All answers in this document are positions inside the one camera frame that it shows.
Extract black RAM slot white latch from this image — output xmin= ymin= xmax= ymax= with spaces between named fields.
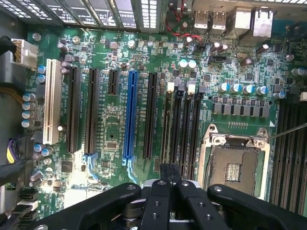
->
xmin=297 ymin=92 xmax=307 ymax=216
xmin=161 ymin=81 xmax=175 ymax=166
xmin=179 ymin=80 xmax=197 ymax=180

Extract long black expansion slot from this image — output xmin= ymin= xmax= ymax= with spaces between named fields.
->
xmin=142 ymin=72 xmax=158 ymax=160
xmin=84 ymin=68 xmax=100 ymax=155
xmin=66 ymin=66 xmax=82 ymax=154

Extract blue expansion slot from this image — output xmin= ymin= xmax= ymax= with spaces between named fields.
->
xmin=122 ymin=70 xmax=139 ymax=159

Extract white PCI expansion slot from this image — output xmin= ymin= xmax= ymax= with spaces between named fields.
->
xmin=42 ymin=58 xmax=62 ymax=146

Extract short black expansion slot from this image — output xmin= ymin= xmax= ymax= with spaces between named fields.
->
xmin=107 ymin=69 xmax=119 ymax=95

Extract vented metal slot cover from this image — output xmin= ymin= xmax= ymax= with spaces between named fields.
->
xmin=139 ymin=0 xmax=162 ymax=34

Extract CPU socket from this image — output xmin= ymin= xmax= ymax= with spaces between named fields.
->
xmin=197 ymin=123 xmax=272 ymax=201

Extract black SATA port block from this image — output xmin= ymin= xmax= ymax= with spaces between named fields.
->
xmin=17 ymin=188 xmax=39 ymax=222

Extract green motherboard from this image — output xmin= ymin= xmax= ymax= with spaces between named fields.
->
xmin=24 ymin=0 xmax=307 ymax=216

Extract thin metal locking lever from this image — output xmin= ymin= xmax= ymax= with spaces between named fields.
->
xmin=266 ymin=123 xmax=307 ymax=140

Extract row of grey chokes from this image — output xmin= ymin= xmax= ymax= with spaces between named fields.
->
xmin=213 ymin=102 xmax=271 ymax=118

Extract white power connector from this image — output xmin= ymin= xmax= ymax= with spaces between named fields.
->
xmin=10 ymin=38 xmax=39 ymax=69

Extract silver ethernet port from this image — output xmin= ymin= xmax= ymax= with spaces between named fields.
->
xmin=251 ymin=7 xmax=274 ymax=38

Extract square silver port block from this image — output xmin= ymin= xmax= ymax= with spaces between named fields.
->
xmin=226 ymin=6 xmax=253 ymax=39

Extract silver USB port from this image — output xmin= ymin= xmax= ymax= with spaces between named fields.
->
xmin=210 ymin=10 xmax=226 ymax=36
xmin=193 ymin=9 xmax=210 ymax=35

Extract dark metal PC case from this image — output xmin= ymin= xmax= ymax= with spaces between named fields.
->
xmin=0 ymin=0 xmax=307 ymax=230

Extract black connector purple yellow wires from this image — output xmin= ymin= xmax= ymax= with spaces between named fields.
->
xmin=6 ymin=135 xmax=35 ymax=166

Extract yellow braided cable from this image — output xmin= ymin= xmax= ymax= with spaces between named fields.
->
xmin=0 ymin=86 xmax=26 ymax=103

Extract black sleeved cable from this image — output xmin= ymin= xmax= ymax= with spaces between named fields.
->
xmin=0 ymin=35 xmax=14 ymax=59

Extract red and black wire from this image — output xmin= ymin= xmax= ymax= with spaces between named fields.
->
xmin=165 ymin=0 xmax=202 ymax=45

